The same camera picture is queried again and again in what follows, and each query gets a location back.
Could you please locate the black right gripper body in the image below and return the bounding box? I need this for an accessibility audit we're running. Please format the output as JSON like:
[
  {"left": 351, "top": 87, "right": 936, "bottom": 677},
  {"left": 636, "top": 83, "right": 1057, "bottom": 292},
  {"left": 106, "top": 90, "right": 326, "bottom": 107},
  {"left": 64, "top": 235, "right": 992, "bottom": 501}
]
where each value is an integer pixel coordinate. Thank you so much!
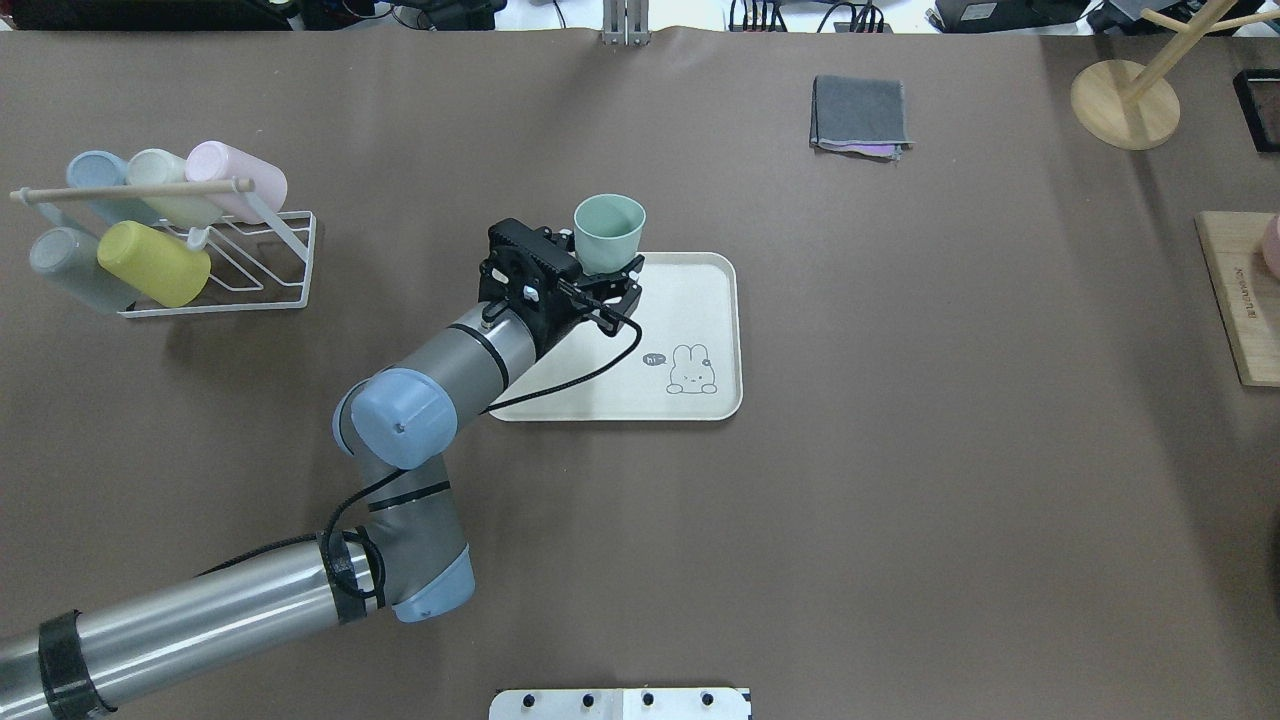
[{"left": 477, "top": 218, "right": 643, "bottom": 360}]

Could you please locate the green cup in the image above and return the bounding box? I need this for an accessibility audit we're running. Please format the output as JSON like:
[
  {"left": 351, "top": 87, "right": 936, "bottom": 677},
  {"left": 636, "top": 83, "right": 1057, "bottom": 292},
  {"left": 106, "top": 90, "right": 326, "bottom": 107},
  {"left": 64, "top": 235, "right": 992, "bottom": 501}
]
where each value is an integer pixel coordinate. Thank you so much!
[{"left": 573, "top": 193, "right": 646, "bottom": 275}]

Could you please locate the cream rabbit print tray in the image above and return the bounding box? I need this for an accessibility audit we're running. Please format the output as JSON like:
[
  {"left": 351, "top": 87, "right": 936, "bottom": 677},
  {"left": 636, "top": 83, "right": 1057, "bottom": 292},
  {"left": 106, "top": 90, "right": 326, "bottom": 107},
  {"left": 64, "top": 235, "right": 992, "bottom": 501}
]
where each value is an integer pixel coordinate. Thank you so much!
[{"left": 493, "top": 252, "right": 742, "bottom": 421}]

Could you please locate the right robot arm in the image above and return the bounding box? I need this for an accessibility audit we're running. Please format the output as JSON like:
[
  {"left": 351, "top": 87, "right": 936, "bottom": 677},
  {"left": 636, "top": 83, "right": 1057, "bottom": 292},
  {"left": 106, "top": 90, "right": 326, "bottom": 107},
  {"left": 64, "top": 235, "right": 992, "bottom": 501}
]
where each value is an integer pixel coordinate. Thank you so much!
[{"left": 3, "top": 222, "right": 486, "bottom": 719}]

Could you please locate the pink cup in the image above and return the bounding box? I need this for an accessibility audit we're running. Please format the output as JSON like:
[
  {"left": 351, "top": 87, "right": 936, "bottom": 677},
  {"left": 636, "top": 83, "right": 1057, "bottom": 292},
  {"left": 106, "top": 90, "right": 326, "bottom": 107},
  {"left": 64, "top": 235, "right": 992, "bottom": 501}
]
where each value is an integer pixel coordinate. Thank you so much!
[{"left": 186, "top": 141, "right": 289, "bottom": 225}]

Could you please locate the yellow cup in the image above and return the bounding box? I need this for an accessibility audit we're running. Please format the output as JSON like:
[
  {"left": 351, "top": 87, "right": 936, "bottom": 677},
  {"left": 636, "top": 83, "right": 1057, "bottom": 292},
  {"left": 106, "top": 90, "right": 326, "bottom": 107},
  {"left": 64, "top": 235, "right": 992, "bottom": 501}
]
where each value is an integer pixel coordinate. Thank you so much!
[{"left": 96, "top": 222, "right": 212, "bottom": 309}]

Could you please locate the cream white cup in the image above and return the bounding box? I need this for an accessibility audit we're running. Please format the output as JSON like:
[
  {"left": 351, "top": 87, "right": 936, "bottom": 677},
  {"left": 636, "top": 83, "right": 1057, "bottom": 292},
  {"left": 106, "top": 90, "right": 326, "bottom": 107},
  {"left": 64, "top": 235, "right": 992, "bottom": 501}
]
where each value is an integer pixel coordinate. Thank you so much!
[{"left": 125, "top": 149, "right": 223, "bottom": 229}]

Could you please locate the light blue cup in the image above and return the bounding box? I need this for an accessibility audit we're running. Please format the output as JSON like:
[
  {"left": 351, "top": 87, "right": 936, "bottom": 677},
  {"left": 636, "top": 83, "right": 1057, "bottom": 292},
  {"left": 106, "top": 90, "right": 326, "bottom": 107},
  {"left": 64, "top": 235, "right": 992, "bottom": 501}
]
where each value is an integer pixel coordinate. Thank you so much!
[{"left": 65, "top": 150, "right": 161, "bottom": 225}]

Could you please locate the grey cup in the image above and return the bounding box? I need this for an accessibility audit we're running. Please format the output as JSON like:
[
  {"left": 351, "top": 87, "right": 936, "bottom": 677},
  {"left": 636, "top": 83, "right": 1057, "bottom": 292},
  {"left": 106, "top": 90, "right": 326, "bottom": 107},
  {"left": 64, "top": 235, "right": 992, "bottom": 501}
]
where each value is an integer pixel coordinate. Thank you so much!
[{"left": 28, "top": 225, "right": 140, "bottom": 314}]

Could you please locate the black glass rack tray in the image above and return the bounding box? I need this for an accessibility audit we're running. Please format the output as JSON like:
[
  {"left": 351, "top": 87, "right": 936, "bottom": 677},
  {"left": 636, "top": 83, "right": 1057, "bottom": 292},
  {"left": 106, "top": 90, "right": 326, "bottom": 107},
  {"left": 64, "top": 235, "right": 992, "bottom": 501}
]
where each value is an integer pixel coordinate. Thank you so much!
[{"left": 1233, "top": 69, "right": 1279, "bottom": 152}]

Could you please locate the folded grey cloth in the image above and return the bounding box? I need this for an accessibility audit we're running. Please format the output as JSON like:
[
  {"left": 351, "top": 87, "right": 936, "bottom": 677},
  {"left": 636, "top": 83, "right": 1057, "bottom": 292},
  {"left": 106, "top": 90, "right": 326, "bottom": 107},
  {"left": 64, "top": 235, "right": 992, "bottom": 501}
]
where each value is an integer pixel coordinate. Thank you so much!
[{"left": 809, "top": 74, "right": 913, "bottom": 161}]

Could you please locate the wooden mug tree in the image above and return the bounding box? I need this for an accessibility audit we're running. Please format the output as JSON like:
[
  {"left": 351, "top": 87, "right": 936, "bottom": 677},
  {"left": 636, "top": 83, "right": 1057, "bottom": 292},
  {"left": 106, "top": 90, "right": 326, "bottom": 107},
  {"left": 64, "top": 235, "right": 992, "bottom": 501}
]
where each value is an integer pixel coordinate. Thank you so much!
[{"left": 1069, "top": 1, "right": 1279, "bottom": 151}]

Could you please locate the wooden cutting board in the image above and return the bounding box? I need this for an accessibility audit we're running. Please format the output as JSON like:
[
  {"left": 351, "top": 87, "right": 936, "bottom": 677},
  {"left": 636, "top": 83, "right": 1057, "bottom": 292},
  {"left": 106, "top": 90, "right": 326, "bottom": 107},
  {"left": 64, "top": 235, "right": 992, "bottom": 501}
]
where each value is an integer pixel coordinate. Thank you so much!
[{"left": 1196, "top": 211, "right": 1279, "bottom": 388}]

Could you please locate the pink ice bowl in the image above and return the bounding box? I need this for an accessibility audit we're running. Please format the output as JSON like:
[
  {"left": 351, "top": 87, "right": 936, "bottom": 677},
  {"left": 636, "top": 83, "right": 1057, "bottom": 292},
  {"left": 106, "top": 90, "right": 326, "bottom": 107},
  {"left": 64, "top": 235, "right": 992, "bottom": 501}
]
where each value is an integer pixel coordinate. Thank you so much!
[{"left": 1261, "top": 214, "right": 1280, "bottom": 279}]

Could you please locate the aluminium frame post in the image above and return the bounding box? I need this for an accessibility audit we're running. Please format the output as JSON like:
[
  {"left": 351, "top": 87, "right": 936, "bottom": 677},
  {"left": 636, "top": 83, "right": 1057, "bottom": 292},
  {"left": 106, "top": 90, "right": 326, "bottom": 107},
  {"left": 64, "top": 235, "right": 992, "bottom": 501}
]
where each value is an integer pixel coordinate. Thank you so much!
[{"left": 600, "top": 0, "right": 652, "bottom": 47}]

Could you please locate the white wire cup rack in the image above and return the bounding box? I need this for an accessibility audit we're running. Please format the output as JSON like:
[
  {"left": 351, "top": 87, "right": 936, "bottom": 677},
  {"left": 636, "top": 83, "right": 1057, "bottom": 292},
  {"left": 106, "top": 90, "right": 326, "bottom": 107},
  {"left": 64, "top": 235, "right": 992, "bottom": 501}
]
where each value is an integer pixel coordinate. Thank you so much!
[{"left": 9, "top": 177, "right": 321, "bottom": 318}]

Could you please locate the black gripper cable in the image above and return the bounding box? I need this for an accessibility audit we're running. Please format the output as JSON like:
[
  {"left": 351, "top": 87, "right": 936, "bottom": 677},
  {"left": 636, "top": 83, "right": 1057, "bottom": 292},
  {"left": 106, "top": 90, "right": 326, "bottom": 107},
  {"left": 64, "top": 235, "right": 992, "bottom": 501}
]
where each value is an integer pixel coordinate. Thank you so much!
[{"left": 195, "top": 315, "right": 643, "bottom": 601}]

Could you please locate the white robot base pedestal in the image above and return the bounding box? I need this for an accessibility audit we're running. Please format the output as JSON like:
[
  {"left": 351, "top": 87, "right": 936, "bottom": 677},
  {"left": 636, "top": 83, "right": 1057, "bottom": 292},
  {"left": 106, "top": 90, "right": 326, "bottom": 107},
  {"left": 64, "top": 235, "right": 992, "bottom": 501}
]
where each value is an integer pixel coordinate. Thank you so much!
[{"left": 488, "top": 687, "right": 754, "bottom": 719}]

